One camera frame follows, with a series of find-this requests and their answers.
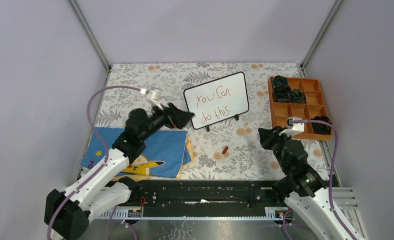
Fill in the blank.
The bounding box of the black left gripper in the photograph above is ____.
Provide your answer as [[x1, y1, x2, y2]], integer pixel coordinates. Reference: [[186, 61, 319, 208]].
[[140, 101, 195, 143]]

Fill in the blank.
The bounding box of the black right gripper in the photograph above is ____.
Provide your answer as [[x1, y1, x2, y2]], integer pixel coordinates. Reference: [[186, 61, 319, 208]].
[[257, 125, 292, 173]]

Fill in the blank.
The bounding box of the small whiteboard black frame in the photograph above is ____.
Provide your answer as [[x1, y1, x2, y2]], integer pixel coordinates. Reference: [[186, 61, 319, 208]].
[[183, 71, 249, 130]]

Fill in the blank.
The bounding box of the dark red marker cap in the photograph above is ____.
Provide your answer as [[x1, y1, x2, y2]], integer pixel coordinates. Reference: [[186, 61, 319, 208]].
[[222, 146, 229, 155]]

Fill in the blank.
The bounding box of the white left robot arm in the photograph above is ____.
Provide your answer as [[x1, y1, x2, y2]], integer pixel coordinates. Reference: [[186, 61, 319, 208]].
[[44, 103, 195, 240]]

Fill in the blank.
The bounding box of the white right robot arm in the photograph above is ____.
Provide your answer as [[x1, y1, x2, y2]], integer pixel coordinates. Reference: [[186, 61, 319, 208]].
[[258, 126, 364, 240]]

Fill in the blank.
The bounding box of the blue Pikachu cloth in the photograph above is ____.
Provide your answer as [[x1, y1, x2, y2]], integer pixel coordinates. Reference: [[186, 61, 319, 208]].
[[81, 127, 193, 182]]

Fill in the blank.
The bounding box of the floral patterned table mat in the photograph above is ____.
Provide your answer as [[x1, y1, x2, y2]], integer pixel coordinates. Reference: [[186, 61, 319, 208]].
[[84, 62, 330, 182]]

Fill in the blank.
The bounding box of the orange compartment tray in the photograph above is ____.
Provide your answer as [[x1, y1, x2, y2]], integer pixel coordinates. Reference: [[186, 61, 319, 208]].
[[268, 76, 328, 128]]

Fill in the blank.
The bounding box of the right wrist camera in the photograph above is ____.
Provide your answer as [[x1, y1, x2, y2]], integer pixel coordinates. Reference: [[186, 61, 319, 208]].
[[279, 116, 305, 137]]

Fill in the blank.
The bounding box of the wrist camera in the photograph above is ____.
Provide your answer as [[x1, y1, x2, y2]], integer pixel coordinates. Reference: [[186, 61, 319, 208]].
[[140, 88, 163, 110], [279, 116, 305, 137]]

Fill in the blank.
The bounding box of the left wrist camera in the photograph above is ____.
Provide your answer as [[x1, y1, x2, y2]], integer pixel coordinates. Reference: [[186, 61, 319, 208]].
[[140, 88, 163, 110]]

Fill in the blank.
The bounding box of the black rolled cable bundle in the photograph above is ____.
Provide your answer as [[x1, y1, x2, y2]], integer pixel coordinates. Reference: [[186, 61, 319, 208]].
[[272, 84, 292, 103], [311, 115, 333, 136], [290, 89, 307, 104], [271, 75, 289, 88]]

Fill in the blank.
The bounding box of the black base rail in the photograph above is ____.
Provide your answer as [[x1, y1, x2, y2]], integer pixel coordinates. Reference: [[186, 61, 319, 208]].
[[118, 177, 291, 219]]

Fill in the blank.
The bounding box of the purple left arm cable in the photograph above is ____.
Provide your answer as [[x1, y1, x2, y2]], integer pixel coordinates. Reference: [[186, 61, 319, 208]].
[[47, 85, 143, 240]]

